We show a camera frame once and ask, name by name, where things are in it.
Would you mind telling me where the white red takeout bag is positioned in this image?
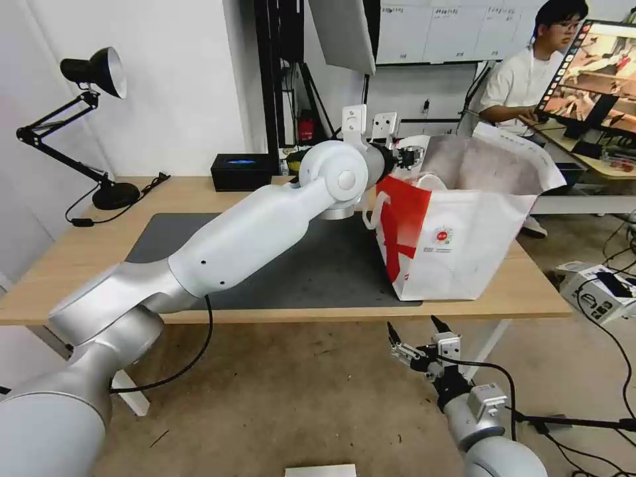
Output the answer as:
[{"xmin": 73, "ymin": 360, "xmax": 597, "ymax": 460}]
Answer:
[{"xmin": 362, "ymin": 121, "xmax": 568, "ymax": 303}]

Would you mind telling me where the red black canister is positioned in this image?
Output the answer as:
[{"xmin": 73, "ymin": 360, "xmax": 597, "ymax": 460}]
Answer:
[{"xmin": 297, "ymin": 111, "xmax": 315, "ymax": 146}]

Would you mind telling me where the person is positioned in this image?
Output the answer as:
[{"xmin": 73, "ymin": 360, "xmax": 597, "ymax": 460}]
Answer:
[{"xmin": 478, "ymin": 0, "xmax": 591, "ymax": 240}]

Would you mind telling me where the dark grey desk mat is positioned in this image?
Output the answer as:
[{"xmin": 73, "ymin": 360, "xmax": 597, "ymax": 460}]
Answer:
[{"xmin": 124, "ymin": 196, "xmax": 424, "ymax": 312}]

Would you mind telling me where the white tilted panel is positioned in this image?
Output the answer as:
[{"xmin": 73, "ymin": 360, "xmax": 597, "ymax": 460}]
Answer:
[{"xmin": 307, "ymin": 0, "xmax": 378, "ymax": 76}]

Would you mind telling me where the black floor stand bar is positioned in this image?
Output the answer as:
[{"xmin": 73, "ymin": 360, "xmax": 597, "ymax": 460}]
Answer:
[{"xmin": 510, "ymin": 408, "xmax": 636, "ymax": 434}]

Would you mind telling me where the black metal stand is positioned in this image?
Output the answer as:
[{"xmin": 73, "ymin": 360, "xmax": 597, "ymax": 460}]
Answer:
[{"xmin": 255, "ymin": 0, "xmax": 340, "ymax": 156}]

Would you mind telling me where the white robot front shell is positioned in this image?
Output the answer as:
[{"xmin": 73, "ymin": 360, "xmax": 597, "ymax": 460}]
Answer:
[{"xmin": 284, "ymin": 464, "xmax": 358, "ymax": 477}]

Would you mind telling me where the black tissue box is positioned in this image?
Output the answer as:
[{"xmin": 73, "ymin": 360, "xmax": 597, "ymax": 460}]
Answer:
[{"xmin": 210, "ymin": 153, "xmax": 274, "ymax": 191}]

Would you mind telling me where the white printed cardboard box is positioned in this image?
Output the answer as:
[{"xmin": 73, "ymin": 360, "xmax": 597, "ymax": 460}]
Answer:
[{"xmin": 555, "ymin": 262, "xmax": 636, "ymax": 327}]

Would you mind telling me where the light wooden side desk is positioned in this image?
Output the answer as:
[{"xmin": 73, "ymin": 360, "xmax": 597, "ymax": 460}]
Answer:
[{"xmin": 516, "ymin": 115, "xmax": 636, "ymax": 215}]

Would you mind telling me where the computer monitor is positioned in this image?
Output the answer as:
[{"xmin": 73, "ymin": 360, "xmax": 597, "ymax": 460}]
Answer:
[{"xmin": 535, "ymin": 19, "xmax": 636, "ymax": 141}]

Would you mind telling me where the black desk lamp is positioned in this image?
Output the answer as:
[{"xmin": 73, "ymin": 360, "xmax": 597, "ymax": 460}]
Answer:
[{"xmin": 15, "ymin": 46, "xmax": 141, "ymax": 211}]

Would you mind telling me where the light wooden table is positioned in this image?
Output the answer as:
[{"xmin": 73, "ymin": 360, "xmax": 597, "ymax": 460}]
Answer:
[{"xmin": 0, "ymin": 176, "xmax": 575, "ymax": 417}]

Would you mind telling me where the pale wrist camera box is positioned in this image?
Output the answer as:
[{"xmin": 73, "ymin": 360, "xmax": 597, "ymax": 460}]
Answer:
[
  {"xmin": 431, "ymin": 331, "xmax": 462, "ymax": 360},
  {"xmin": 372, "ymin": 113, "xmax": 399, "ymax": 146}
]

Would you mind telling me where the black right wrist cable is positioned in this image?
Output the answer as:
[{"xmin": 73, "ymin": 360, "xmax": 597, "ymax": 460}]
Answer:
[{"xmin": 456, "ymin": 359, "xmax": 520, "ymax": 423}]

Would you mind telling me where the white wall board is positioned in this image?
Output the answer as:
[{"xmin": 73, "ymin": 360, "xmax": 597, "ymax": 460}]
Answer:
[{"xmin": 376, "ymin": 0, "xmax": 543, "ymax": 66}]

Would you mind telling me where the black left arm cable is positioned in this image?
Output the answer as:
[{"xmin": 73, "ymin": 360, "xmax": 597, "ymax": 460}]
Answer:
[{"xmin": 108, "ymin": 293, "xmax": 215, "ymax": 396}]

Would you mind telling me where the black lamp power cable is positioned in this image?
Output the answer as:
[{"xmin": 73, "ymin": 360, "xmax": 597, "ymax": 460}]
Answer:
[{"xmin": 65, "ymin": 172, "xmax": 172, "ymax": 229}]

